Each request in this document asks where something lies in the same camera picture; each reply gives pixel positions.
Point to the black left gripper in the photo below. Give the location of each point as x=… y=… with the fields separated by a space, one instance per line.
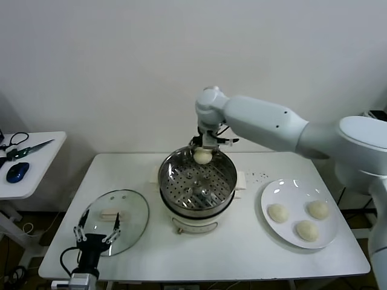
x=90 y=256

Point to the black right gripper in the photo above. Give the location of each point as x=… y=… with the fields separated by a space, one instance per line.
x=208 y=140

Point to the white steamed baozi bun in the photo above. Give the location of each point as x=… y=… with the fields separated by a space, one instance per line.
x=306 y=231
x=202 y=157
x=318 y=209
x=278 y=213

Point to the round glass pot lid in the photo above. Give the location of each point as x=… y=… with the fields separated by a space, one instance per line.
x=136 y=211

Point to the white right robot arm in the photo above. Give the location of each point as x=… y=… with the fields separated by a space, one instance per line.
x=260 y=121

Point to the stainless steel steamer basket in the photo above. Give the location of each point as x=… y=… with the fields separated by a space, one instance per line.
x=175 y=175

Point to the white side table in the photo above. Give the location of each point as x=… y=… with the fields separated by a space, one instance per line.
x=45 y=169

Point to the white electric cooking pot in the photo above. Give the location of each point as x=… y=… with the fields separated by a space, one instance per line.
x=196 y=225

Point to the round white plate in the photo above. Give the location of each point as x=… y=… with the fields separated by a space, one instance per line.
x=272 y=193

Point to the blue computer mouse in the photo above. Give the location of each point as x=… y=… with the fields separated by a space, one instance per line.
x=18 y=172

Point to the white shelf board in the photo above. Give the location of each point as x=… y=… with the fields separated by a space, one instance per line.
x=365 y=113

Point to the black flat device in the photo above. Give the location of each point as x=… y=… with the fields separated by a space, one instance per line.
x=379 y=113

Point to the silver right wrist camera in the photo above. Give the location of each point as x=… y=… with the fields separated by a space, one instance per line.
x=228 y=140

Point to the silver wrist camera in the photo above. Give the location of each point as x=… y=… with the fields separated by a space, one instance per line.
x=60 y=284
x=228 y=140

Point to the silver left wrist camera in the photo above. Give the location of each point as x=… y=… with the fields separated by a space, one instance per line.
x=60 y=284

